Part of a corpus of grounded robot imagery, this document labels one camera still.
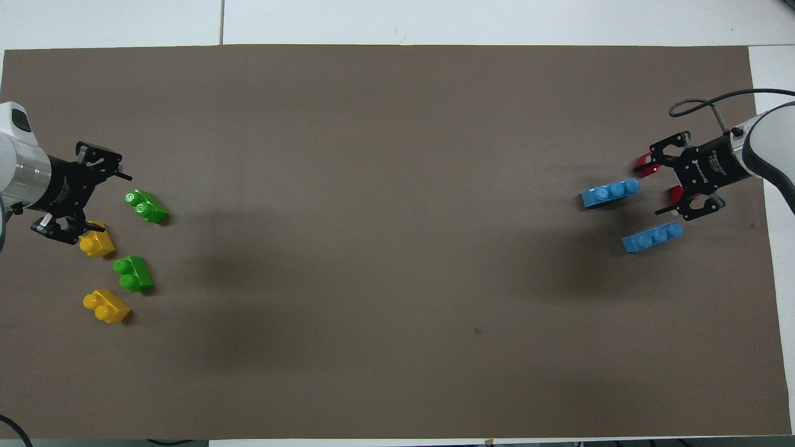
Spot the brown table mat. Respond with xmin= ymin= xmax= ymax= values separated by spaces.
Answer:
xmin=0 ymin=45 xmax=793 ymax=441

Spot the green two-stud toy brick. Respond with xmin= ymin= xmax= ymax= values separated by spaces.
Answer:
xmin=124 ymin=189 xmax=170 ymax=225
xmin=112 ymin=255 xmax=154 ymax=293

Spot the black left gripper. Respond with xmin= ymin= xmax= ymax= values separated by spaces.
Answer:
xmin=31 ymin=142 xmax=133 ymax=244

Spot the yellow two-stud toy brick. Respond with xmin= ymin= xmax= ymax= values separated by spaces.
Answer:
xmin=79 ymin=222 xmax=116 ymax=258
xmin=83 ymin=289 xmax=132 ymax=325

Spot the thin black floor cable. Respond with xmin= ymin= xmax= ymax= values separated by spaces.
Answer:
xmin=0 ymin=414 xmax=33 ymax=447

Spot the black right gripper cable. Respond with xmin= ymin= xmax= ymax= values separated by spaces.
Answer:
xmin=669 ymin=89 xmax=795 ymax=134

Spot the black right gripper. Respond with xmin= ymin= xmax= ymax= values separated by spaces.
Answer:
xmin=640 ymin=130 xmax=749 ymax=222

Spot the blue three-stud toy brick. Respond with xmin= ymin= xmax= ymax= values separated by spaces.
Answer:
xmin=580 ymin=178 xmax=642 ymax=210
xmin=621 ymin=222 xmax=684 ymax=254

